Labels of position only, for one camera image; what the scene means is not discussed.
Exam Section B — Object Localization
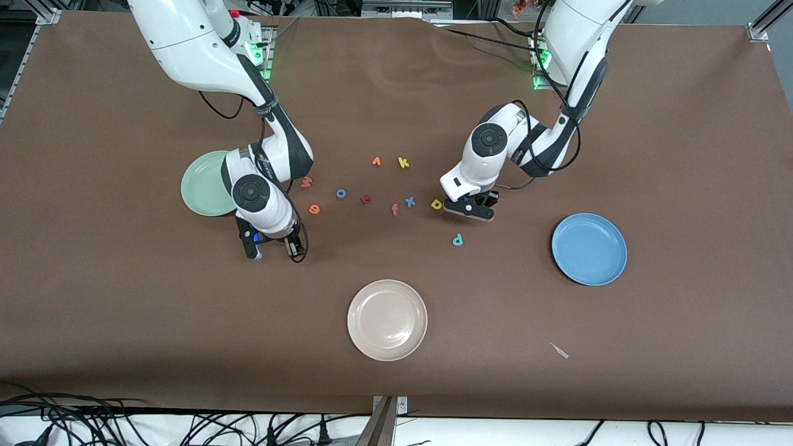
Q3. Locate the green plate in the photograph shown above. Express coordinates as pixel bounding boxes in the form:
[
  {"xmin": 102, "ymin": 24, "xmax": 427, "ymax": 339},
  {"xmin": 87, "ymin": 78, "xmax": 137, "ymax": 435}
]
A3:
[{"xmin": 180, "ymin": 151, "xmax": 240, "ymax": 217}]

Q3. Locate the blue plate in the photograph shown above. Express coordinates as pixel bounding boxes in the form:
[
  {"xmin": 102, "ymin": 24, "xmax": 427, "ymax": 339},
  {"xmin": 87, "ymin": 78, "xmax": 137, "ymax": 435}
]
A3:
[{"xmin": 551, "ymin": 212, "xmax": 628, "ymax": 287}]

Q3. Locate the beige plate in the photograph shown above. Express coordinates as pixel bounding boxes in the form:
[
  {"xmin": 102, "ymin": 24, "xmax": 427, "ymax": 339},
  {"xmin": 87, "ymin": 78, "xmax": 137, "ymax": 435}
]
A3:
[{"xmin": 347, "ymin": 279, "xmax": 429, "ymax": 362}]

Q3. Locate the brown table cover sheet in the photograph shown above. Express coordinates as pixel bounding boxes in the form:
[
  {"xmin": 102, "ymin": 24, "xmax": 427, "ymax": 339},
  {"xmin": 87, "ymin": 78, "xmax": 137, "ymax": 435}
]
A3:
[{"xmin": 0, "ymin": 11, "xmax": 793, "ymax": 422}]

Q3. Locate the grey metal bar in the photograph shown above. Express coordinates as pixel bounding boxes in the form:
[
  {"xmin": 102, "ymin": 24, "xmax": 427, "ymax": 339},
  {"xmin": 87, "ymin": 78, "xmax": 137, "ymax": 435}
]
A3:
[{"xmin": 355, "ymin": 396, "xmax": 398, "ymax": 446}]

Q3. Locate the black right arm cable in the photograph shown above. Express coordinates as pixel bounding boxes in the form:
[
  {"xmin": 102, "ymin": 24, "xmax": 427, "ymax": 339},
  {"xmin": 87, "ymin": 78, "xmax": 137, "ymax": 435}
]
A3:
[{"xmin": 197, "ymin": 90, "xmax": 309, "ymax": 265}]

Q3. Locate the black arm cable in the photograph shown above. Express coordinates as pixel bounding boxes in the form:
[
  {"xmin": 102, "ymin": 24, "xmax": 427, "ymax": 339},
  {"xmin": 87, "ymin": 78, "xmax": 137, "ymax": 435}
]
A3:
[
  {"xmin": 496, "ymin": 0, "xmax": 626, "ymax": 190},
  {"xmin": 197, "ymin": 90, "xmax": 309, "ymax": 265}
]

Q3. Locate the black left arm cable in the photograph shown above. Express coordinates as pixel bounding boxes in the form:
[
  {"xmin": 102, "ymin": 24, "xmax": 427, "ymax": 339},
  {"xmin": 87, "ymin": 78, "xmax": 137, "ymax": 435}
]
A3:
[{"xmin": 496, "ymin": 0, "xmax": 626, "ymax": 190}]

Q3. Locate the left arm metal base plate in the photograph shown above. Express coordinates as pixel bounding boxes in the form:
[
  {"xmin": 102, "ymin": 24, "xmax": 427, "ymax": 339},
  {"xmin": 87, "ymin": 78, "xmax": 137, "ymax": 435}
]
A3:
[{"xmin": 528, "ymin": 34, "xmax": 558, "ymax": 91}]

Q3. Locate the black table cable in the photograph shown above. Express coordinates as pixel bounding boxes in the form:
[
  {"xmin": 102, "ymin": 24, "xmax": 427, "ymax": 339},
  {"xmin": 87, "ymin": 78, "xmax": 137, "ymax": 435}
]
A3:
[
  {"xmin": 493, "ymin": 17, "xmax": 546, "ymax": 38},
  {"xmin": 434, "ymin": 26, "xmax": 538, "ymax": 53}
]

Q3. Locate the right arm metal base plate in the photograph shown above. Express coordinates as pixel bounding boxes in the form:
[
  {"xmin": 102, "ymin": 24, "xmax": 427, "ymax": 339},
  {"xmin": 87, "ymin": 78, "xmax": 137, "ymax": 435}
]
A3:
[{"xmin": 245, "ymin": 25, "xmax": 274, "ymax": 82}]

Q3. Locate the grey metal frame beam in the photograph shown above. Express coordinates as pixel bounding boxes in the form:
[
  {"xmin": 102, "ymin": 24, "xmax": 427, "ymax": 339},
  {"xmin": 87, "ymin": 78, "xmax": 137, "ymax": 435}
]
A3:
[{"xmin": 361, "ymin": 0, "xmax": 453, "ymax": 20}]

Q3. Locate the aluminium frame profile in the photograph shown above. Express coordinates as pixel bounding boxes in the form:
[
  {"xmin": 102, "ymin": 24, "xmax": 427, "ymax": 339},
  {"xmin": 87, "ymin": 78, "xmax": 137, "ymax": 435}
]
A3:
[
  {"xmin": 747, "ymin": 0, "xmax": 793, "ymax": 42},
  {"xmin": 0, "ymin": 9, "xmax": 63, "ymax": 121}
]

